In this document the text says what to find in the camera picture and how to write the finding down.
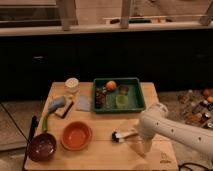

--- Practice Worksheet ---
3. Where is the white dish brush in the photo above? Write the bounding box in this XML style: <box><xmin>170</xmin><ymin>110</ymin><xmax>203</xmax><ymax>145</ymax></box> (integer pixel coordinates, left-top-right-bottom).
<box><xmin>111</xmin><ymin>130</ymin><xmax>138</xmax><ymax>143</ymax></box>

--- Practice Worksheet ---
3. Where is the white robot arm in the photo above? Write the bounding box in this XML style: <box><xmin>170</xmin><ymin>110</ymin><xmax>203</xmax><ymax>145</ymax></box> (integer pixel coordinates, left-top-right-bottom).
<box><xmin>138</xmin><ymin>103</ymin><xmax>213</xmax><ymax>158</ymax></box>

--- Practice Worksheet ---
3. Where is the orange red bowl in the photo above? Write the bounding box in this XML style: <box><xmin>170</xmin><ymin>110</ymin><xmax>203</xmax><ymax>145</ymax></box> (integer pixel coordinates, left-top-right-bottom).
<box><xmin>61</xmin><ymin>121</ymin><xmax>92</xmax><ymax>151</ymax></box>

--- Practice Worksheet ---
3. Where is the dark maroon bowl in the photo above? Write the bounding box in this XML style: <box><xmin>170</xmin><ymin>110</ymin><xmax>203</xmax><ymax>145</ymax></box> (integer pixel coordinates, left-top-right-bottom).
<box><xmin>27</xmin><ymin>133</ymin><xmax>57</xmax><ymax>162</ymax></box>

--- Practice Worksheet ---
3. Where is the orange fruit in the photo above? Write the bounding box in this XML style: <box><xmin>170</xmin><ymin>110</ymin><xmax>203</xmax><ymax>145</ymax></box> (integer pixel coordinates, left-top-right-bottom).
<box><xmin>106</xmin><ymin>80</ymin><xmax>117</xmax><ymax>91</ymax></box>

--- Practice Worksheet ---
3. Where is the dark brown food pile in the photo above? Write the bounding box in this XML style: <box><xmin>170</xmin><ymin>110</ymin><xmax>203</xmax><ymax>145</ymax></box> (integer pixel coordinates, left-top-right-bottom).
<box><xmin>95</xmin><ymin>88</ymin><xmax>107</xmax><ymax>109</ymax></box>

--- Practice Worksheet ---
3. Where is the green plastic tray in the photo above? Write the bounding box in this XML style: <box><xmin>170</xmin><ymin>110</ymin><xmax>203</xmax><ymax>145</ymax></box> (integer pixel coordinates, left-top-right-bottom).
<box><xmin>91</xmin><ymin>77</ymin><xmax>146</xmax><ymax>114</ymax></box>

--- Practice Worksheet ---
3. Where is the small dark glass jar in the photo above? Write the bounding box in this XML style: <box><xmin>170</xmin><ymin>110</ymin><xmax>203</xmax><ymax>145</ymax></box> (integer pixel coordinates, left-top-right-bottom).
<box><xmin>119</xmin><ymin>85</ymin><xmax>129</xmax><ymax>95</ymax></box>

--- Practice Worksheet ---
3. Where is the green translucent cup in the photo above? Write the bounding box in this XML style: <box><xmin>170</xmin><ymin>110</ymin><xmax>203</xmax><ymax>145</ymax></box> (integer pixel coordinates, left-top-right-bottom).
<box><xmin>116</xmin><ymin>95</ymin><xmax>128</xmax><ymax>109</ymax></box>

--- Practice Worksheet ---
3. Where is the grey folded cloth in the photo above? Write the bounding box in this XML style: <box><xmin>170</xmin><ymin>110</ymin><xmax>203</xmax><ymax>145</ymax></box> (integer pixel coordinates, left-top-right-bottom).
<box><xmin>76</xmin><ymin>95</ymin><xmax>91</xmax><ymax>112</ymax></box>

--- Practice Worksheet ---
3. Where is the small white cup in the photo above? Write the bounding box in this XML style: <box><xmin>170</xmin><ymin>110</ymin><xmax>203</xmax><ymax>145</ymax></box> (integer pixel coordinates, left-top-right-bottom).
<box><xmin>65</xmin><ymin>77</ymin><xmax>79</xmax><ymax>93</ymax></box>

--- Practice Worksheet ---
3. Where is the wooden block with black edge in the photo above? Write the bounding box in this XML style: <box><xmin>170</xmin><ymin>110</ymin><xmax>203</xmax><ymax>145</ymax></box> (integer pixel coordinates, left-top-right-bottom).
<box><xmin>55</xmin><ymin>100</ymin><xmax>73</xmax><ymax>118</ymax></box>

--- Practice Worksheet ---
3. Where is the spice bottle rack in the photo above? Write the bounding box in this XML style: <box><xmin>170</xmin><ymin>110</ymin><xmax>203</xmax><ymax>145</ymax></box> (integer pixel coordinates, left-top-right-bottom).
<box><xmin>178</xmin><ymin>89</ymin><xmax>213</xmax><ymax>130</ymax></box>

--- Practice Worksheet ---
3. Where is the green handled utensil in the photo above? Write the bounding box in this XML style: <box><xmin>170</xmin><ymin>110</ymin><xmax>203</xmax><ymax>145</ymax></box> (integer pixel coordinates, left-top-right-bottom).
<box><xmin>41</xmin><ymin>112</ymin><xmax>50</xmax><ymax>133</ymax></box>

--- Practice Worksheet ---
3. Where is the black handled tool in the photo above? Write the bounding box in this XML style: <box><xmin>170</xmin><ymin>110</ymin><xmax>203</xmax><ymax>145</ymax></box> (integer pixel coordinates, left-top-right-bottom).
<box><xmin>22</xmin><ymin>116</ymin><xmax>38</xmax><ymax>171</ymax></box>

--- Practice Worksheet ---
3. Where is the black cable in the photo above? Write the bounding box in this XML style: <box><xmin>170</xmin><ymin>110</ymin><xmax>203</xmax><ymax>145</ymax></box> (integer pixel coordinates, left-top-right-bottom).
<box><xmin>178</xmin><ymin>162</ymin><xmax>210</xmax><ymax>171</ymax></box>

